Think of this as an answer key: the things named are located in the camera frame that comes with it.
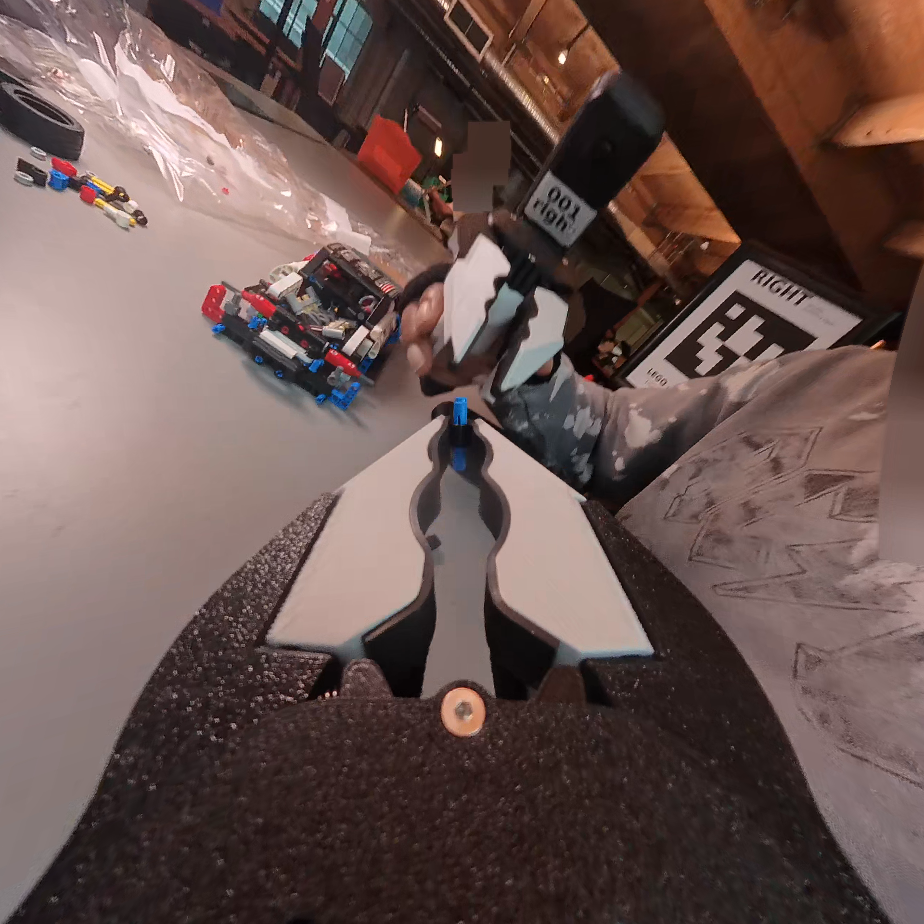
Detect black toy tire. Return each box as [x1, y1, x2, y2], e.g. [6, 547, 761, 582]
[0, 80, 87, 162]

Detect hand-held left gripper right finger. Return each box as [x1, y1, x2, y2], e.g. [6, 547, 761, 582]
[465, 415, 654, 662]

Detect white air vent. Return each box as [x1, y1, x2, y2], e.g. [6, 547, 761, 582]
[442, 0, 496, 58]

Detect red storage bin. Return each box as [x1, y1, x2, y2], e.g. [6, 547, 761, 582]
[356, 116, 423, 195]

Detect silver ventilation duct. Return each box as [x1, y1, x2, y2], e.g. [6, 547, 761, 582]
[473, 43, 578, 149]

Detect grey desk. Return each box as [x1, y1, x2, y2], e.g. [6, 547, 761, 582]
[0, 14, 506, 920]

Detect person's grey printed sweatshirt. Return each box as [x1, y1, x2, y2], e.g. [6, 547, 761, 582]
[614, 404, 924, 924]

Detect clear plastic bag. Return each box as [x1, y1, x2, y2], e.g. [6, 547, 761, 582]
[0, 0, 449, 270]

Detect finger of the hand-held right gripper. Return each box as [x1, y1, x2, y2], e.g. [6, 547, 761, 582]
[440, 232, 535, 366]
[496, 285, 571, 395]

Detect person's right hand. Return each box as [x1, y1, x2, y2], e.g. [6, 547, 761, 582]
[400, 277, 464, 377]

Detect toy brick car model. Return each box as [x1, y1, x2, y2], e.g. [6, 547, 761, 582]
[202, 243, 402, 413]

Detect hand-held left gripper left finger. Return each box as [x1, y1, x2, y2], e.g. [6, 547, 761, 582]
[267, 404, 444, 660]

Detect person's right forearm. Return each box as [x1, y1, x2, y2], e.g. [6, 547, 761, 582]
[498, 345, 896, 506]

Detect pile of small toy bricks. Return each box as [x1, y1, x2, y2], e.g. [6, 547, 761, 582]
[14, 147, 149, 232]

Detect framed marker sign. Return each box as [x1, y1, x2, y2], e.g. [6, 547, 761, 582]
[620, 242, 901, 391]

